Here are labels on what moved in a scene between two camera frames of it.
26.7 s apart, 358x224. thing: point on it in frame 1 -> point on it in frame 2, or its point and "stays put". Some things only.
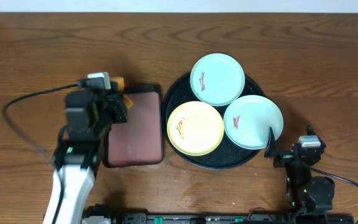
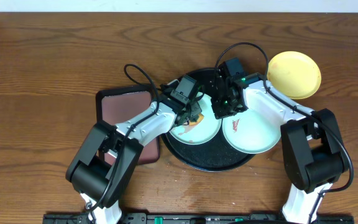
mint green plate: [217, 79] -> [202, 132]
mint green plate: [247, 121] stays put
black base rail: [228, 218] stays put
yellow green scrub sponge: [117, 83] -> [194, 122]
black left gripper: [119, 109] -> [190, 115]
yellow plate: [195, 128] -> [294, 74]
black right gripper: [284, 157] -> [219, 112]
